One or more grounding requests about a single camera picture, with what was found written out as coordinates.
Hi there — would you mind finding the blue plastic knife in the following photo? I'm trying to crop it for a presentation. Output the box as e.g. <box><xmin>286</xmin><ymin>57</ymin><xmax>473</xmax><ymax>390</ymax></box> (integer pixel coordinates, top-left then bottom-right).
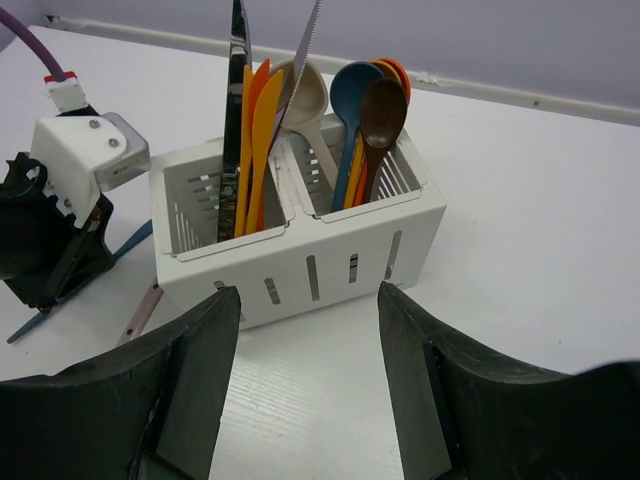
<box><xmin>6</xmin><ymin>219</ymin><xmax>153</xmax><ymax>344</ymax></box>

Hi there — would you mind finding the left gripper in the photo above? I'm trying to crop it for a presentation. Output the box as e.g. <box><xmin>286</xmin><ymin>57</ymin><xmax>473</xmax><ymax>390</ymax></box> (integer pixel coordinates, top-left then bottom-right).
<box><xmin>1</xmin><ymin>152</ymin><xmax>114</xmax><ymax>313</ymax></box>

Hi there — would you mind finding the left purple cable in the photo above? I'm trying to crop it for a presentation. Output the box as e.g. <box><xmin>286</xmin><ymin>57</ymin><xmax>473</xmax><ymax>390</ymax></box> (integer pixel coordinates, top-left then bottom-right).
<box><xmin>0</xmin><ymin>4</ymin><xmax>81</xmax><ymax>114</ymax></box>

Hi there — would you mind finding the white two-compartment utensil caddy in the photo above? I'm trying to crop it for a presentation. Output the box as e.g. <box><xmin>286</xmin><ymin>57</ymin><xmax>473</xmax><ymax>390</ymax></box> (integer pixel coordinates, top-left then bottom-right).
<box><xmin>149</xmin><ymin>133</ymin><xmax>446</xmax><ymax>328</ymax></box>

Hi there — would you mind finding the orange-red plastic spoon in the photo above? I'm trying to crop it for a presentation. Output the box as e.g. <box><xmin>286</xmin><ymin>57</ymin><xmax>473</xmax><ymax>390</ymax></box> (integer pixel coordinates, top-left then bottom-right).
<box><xmin>381</xmin><ymin>57</ymin><xmax>411</xmax><ymax>102</ymax></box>

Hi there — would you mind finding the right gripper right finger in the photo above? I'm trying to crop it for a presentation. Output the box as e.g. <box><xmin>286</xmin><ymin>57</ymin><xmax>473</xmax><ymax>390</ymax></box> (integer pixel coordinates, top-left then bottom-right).
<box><xmin>377</xmin><ymin>282</ymin><xmax>639</xmax><ymax>479</ymax></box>

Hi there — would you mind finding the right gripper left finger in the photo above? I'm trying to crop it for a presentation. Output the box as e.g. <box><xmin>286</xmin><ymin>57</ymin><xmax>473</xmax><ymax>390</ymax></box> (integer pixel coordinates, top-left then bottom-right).
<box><xmin>1</xmin><ymin>287</ymin><xmax>241</xmax><ymax>479</ymax></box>

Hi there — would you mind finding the yellow plastic knife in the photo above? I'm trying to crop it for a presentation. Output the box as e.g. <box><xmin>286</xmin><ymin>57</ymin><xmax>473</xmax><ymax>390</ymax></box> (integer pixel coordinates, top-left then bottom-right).
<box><xmin>245</xmin><ymin>69</ymin><xmax>284</xmax><ymax>235</ymax></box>
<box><xmin>234</xmin><ymin>65</ymin><xmax>253</xmax><ymax>238</ymax></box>

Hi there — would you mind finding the dark brown wooden spoon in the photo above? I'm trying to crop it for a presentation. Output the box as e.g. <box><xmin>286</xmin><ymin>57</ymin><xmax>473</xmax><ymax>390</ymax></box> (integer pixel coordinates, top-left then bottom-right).
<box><xmin>360</xmin><ymin>78</ymin><xmax>408</xmax><ymax>203</ymax></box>

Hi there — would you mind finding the metal knife black handle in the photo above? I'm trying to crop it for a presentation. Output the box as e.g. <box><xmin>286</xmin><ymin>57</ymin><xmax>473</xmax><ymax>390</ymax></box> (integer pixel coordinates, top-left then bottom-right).
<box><xmin>217</xmin><ymin>0</ymin><xmax>252</xmax><ymax>242</ymax></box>

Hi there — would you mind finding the orange-red plastic knife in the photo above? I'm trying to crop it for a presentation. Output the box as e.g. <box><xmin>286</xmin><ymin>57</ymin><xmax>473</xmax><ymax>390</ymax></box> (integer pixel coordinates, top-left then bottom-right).
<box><xmin>247</xmin><ymin>58</ymin><xmax>271</xmax><ymax>214</ymax></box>

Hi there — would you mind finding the metal knife teal handle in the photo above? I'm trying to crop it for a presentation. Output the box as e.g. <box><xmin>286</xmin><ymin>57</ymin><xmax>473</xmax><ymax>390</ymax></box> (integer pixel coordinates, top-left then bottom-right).
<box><xmin>268</xmin><ymin>0</ymin><xmax>323</xmax><ymax>152</ymax></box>

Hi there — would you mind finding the blue plastic spoon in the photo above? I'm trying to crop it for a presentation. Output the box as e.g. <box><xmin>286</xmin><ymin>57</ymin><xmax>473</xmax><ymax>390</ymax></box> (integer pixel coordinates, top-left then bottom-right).
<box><xmin>330</xmin><ymin>61</ymin><xmax>383</xmax><ymax>212</ymax></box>

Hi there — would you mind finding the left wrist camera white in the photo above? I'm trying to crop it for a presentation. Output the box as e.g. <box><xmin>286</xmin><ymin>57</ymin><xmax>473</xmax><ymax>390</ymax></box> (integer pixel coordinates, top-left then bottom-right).
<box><xmin>30</xmin><ymin>112</ymin><xmax>150</xmax><ymax>228</ymax></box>

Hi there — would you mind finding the pink plastic knife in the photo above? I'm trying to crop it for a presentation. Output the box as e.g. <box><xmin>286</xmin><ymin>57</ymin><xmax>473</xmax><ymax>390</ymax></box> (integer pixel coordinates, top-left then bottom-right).
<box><xmin>116</xmin><ymin>282</ymin><xmax>163</xmax><ymax>347</ymax></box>

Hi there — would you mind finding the beige long spoon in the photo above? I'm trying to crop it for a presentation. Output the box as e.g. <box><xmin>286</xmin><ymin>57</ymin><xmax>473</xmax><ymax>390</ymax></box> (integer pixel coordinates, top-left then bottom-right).
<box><xmin>281</xmin><ymin>62</ymin><xmax>338</xmax><ymax>189</ymax></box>

